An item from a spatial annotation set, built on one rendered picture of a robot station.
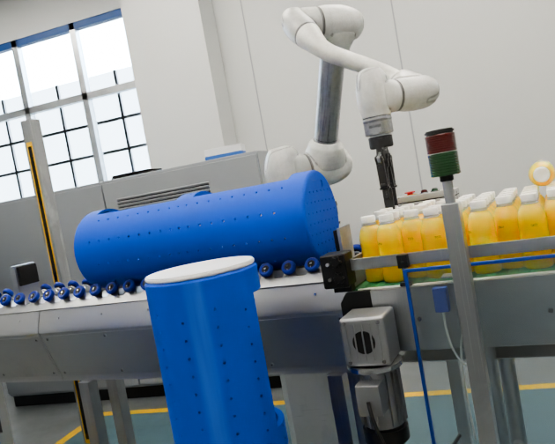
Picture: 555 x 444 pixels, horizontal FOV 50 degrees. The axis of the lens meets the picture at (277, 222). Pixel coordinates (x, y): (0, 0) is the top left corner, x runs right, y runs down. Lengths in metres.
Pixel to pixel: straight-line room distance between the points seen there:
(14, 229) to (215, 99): 1.73
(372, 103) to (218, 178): 1.88
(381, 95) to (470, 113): 2.77
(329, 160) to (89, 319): 1.15
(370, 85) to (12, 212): 3.07
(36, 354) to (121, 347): 0.41
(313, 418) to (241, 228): 1.09
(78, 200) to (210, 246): 2.34
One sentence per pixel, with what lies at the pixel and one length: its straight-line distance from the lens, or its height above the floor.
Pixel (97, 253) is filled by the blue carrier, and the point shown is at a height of 1.09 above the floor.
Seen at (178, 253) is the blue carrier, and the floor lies 1.05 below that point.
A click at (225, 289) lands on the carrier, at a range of 1.39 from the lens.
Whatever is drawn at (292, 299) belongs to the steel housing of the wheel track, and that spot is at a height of 0.87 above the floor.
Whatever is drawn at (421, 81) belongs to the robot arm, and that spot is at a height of 1.45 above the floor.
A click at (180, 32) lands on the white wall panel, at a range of 4.87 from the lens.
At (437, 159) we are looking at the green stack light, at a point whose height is 1.20.
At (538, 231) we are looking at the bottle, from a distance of 1.53.
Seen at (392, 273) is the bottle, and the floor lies 0.92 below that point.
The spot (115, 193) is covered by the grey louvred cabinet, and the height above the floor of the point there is 1.35.
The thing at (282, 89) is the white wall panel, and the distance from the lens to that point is 4.82.
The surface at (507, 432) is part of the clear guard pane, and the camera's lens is 1.56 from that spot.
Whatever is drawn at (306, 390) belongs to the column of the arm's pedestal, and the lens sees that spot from 2.56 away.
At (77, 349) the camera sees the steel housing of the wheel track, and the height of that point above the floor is 0.76.
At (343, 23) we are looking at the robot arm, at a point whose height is 1.77.
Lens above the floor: 1.19
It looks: 3 degrees down
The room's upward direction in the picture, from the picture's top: 10 degrees counter-clockwise
